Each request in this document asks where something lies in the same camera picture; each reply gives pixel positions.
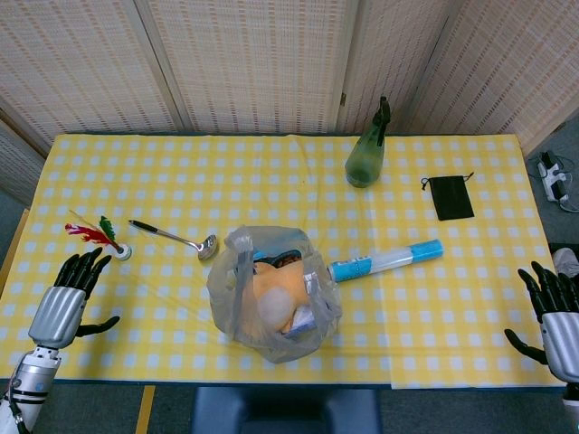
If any white crumpled cloth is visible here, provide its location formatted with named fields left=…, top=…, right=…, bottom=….
left=551, top=247, right=579, bottom=275

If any woven bamboo screen panel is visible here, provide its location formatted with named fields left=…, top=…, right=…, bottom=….
left=337, top=0, right=471, bottom=135
left=0, top=119, right=46, bottom=209
left=406, top=0, right=579, bottom=157
left=135, top=0, right=358, bottom=135
left=0, top=0, right=191, bottom=155

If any dark blue robot torso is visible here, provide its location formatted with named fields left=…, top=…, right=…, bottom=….
left=189, top=387, right=384, bottom=434

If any black drawstring pouch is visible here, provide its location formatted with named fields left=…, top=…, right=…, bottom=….
left=420, top=171, right=476, bottom=222

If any white power strip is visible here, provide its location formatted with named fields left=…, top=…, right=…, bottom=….
left=536, top=151, right=574, bottom=204

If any blue white cling film roll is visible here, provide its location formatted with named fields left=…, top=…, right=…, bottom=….
left=326, top=238, right=447, bottom=285

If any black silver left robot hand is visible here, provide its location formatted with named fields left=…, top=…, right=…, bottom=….
left=27, top=247, right=121, bottom=350

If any green spray bottle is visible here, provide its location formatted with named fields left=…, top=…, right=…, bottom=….
left=344, top=95, right=394, bottom=189

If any yellow white checked tablecloth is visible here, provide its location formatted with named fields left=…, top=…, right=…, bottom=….
left=0, top=133, right=565, bottom=390

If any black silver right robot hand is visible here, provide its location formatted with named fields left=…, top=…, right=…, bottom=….
left=504, top=260, right=579, bottom=385

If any red green feather shuttlecock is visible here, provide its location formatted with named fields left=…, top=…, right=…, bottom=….
left=64, top=209, right=134, bottom=262

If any orange plush item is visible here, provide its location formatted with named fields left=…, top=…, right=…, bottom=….
left=246, top=259, right=314, bottom=335

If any blue white packet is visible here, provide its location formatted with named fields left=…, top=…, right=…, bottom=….
left=282, top=307, right=321, bottom=339

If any steel ladle with black handle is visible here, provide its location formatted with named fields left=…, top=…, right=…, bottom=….
left=128, top=219, right=219, bottom=261

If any dark snack packet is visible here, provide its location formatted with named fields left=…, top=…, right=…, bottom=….
left=254, top=251, right=303, bottom=269

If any clear plastic bag with items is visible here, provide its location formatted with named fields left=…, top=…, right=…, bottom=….
left=206, top=224, right=344, bottom=365

